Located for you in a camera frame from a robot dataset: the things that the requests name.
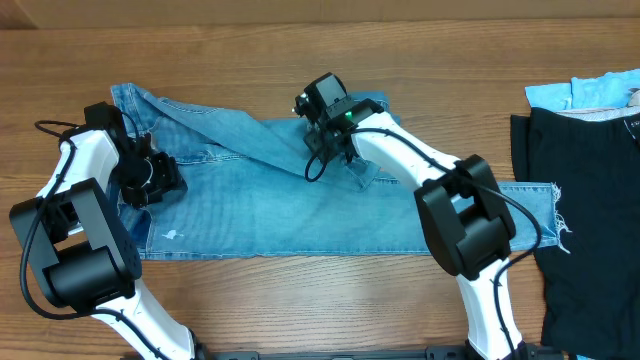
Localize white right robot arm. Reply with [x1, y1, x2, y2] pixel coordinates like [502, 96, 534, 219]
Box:
[293, 73, 536, 359]

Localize light blue denim jeans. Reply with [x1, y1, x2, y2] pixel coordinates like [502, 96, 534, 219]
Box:
[109, 82, 572, 262]

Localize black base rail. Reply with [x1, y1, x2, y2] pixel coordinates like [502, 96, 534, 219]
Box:
[211, 345, 481, 360]

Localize black folded garment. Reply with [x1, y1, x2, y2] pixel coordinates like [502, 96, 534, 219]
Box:
[511, 108, 639, 359]

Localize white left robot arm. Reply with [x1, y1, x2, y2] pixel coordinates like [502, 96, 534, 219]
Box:
[9, 102, 212, 360]

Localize light blue folded cloth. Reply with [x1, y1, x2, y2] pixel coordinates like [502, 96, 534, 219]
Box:
[525, 69, 639, 122]

